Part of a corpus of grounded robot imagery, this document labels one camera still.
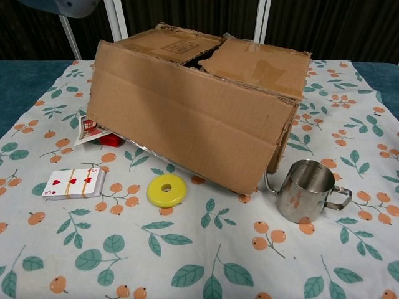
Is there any stainless steel gooseneck pitcher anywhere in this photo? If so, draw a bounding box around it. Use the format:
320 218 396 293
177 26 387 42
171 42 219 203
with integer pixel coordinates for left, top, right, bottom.
264 159 353 224

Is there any yellow plastic ring disc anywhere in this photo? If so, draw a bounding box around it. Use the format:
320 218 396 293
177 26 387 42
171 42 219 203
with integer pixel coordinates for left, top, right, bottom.
146 175 188 209

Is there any floral fruit print tablecloth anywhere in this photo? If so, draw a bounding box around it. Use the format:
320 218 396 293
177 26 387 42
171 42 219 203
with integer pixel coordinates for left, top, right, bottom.
0 59 399 299

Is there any red and white booklet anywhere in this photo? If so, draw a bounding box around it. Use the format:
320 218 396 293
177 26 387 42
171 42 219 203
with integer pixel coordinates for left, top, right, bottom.
73 114 125 149

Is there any brown cardboard shipping box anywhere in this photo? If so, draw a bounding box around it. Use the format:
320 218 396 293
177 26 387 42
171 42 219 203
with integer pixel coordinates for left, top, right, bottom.
86 21 313 196

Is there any white metal frame post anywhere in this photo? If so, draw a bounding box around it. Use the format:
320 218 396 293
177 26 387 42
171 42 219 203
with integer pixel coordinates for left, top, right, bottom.
102 0 129 41
254 0 271 44
59 15 82 60

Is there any rubber-banded playing card deck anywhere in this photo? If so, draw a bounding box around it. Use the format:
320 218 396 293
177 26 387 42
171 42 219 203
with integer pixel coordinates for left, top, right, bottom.
41 168 107 200

